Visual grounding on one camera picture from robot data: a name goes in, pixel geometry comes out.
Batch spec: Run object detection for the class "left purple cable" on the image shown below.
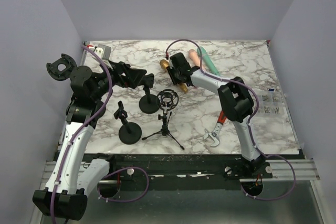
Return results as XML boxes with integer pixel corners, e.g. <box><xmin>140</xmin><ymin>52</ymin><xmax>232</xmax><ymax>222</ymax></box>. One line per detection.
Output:
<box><xmin>51</xmin><ymin>46</ymin><xmax>113</xmax><ymax>224</ymax></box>

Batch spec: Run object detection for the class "beige microphone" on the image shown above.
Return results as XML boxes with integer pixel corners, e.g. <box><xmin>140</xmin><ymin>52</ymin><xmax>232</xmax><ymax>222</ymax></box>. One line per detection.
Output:
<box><xmin>188</xmin><ymin>49</ymin><xmax>201</xmax><ymax>67</ymax></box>

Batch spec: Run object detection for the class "clear plastic screw box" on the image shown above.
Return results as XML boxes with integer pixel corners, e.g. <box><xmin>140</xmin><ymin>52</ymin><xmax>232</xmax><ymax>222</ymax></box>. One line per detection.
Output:
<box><xmin>257</xmin><ymin>88</ymin><xmax>284</xmax><ymax>116</ymax></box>

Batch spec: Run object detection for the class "purple cable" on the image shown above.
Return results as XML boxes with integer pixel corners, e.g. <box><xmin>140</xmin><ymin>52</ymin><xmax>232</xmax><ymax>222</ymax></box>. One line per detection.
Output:
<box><xmin>51</xmin><ymin>46</ymin><xmax>113</xmax><ymax>224</ymax></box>
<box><xmin>165</xmin><ymin>39</ymin><xmax>296</xmax><ymax>201</ymax></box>

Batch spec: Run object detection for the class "black round-base clip stand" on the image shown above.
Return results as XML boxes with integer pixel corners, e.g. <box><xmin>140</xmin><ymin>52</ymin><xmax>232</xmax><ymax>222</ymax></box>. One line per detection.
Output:
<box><xmin>139</xmin><ymin>73</ymin><xmax>159</xmax><ymax>114</ymax></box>

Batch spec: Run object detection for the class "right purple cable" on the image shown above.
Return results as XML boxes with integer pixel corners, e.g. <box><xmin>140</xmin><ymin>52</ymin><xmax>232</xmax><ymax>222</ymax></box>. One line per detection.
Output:
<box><xmin>165</xmin><ymin>39</ymin><xmax>296</xmax><ymax>201</ymax></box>

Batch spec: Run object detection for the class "mint green microphone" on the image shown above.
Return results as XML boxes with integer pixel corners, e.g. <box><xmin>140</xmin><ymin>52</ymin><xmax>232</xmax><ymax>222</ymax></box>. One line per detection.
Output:
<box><xmin>197</xmin><ymin>47</ymin><xmax>220</xmax><ymax>76</ymax></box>

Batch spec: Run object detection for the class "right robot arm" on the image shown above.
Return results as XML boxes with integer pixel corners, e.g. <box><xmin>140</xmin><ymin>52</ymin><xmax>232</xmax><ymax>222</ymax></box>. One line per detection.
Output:
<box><xmin>166</xmin><ymin>53</ymin><xmax>265</xmax><ymax>178</ymax></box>

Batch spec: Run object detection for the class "black front mounting rail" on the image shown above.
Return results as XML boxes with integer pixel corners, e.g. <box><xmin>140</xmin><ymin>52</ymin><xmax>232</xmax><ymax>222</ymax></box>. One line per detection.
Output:
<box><xmin>82</xmin><ymin>153</ymin><xmax>272</xmax><ymax>180</ymax></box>

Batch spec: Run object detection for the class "black round-base pink-mic stand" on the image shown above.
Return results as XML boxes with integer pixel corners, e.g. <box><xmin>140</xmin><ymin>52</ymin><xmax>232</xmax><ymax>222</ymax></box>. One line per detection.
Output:
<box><xmin>113</xmin><ymin>101</ymin><xmax>142</xmax><ymax>145</ymax></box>

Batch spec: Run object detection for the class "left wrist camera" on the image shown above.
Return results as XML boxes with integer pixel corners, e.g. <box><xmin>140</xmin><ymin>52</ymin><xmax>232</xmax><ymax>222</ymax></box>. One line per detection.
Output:
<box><xmin>87</xmin><ymin>44</ymin><xmax>112</xmax><ymax>60</ymax></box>

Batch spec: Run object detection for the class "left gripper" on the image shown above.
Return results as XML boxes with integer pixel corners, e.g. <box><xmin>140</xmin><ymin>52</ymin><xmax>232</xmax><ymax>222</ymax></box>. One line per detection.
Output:
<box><xmin>92</xmin><ymin>58</ymin><xmax>146</xmax><ymax>101</ymax></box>

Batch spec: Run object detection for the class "gold microphone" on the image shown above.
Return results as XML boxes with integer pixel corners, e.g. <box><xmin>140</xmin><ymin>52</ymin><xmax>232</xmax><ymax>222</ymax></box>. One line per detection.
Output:
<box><xmin>160</xmin><ymin>59</ymin><xmax>188</xmax><ymax>93</ymax></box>

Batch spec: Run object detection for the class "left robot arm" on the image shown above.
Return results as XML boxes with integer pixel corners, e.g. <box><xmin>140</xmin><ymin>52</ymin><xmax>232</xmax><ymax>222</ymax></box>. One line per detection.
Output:
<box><xmin>33</xmin><ymin>61</ymin><xmax>147</xmax><ymax>221</ymax></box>

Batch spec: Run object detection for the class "black gold-mic stand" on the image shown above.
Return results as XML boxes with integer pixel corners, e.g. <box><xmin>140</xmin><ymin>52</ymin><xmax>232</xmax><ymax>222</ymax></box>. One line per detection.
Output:
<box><xmin>46</xmin><ymin>54</ymin><xmax>77</xmax><ymax>81</ymax></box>

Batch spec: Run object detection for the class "black tripod shock-mount stand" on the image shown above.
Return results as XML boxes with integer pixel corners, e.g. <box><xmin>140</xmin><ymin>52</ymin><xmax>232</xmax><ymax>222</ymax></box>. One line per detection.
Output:
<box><xmin>142</xmin><ymin>89</ymin><xmax>185</xmax><ymax>151</ymax></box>

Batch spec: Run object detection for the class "red-handled adjustable wrench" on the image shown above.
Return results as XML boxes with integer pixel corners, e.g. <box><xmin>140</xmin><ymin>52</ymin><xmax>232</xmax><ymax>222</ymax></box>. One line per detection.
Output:
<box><xmin>203</xmin><ymin>111</ymin><xmax>226</xmax><ymax>147</ymax></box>

